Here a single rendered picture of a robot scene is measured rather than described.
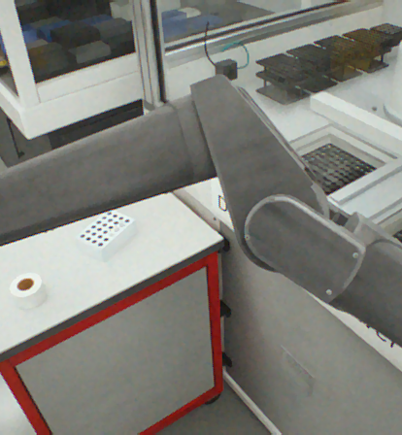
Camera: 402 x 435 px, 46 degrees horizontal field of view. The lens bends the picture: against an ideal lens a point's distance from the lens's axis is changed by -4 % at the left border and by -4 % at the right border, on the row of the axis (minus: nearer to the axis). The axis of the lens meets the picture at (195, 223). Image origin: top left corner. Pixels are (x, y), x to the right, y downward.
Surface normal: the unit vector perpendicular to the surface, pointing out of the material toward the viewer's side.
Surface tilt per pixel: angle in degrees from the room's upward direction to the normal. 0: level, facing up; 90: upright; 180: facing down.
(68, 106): 90
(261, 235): 59
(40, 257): 0
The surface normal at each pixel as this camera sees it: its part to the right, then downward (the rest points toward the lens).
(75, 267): -0.07, -0.77
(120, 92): 0.56, 0.50
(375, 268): -0.05, 0.22
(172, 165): -0.42, 0.25
